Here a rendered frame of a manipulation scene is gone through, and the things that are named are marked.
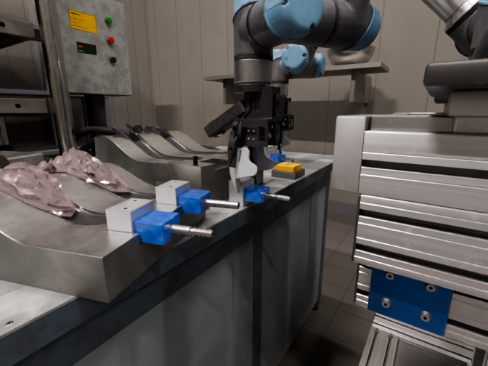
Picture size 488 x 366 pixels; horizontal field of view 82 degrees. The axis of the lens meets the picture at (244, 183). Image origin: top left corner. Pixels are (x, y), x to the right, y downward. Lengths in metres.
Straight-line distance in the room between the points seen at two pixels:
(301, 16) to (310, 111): 2.52
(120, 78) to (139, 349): 1.21
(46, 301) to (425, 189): 0.42
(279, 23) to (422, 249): 0.35
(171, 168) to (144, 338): 0.32
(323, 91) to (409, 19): 0.83
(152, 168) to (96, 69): 0.85
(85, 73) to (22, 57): 2.27
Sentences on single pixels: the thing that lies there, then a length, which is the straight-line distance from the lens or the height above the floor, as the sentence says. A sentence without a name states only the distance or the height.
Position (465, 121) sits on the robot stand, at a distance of 0.35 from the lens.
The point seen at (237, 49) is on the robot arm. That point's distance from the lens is 0.57.
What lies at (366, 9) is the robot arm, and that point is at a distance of 0.58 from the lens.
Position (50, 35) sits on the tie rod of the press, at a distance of 1.25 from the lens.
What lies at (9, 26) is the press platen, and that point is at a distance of 1.29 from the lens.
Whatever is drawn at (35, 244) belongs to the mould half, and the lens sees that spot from 0.39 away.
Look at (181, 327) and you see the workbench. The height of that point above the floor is 0.59.
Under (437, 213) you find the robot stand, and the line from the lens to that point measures 0.36.
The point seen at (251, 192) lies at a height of 0.84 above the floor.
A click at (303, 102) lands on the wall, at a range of 2.99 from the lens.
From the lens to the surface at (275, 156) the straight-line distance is 1.04.
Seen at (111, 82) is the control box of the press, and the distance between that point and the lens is 1.49.
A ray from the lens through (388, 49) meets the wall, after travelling 2.83.
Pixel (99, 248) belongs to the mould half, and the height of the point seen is 0.85.
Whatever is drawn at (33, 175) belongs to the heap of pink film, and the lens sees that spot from 0.50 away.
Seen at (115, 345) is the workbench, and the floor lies 0.65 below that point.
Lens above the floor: 1.00
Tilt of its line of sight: 14 degrees down
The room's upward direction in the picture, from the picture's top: straight up
